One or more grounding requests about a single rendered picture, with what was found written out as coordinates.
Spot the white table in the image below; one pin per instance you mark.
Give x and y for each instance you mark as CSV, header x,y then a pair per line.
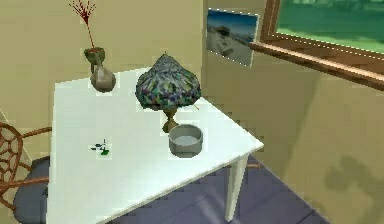
x,y
133,173

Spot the grey bulbous vase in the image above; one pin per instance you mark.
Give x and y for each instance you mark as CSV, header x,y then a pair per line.
x,y
103,79

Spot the grey round bowl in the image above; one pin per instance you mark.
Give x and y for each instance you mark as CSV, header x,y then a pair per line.
x,y
185,140

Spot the brown lattice chair grey cushion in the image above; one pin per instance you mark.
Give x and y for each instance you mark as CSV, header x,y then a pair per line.
x,y
20,186

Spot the stained glass table lamp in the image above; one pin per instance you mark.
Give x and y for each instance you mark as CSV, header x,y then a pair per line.
x,y
168,83

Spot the wooden framed window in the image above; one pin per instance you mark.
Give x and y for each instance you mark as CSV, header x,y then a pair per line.
x,y
320,36

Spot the green vase with red twigs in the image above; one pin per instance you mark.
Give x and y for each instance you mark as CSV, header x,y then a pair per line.
x,y
94,53

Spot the small green blue object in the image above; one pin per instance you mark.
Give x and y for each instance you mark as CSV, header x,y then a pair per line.
x,y
102,148

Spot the framed landscape picture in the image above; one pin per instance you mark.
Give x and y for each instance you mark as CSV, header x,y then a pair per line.
x,y
230,36

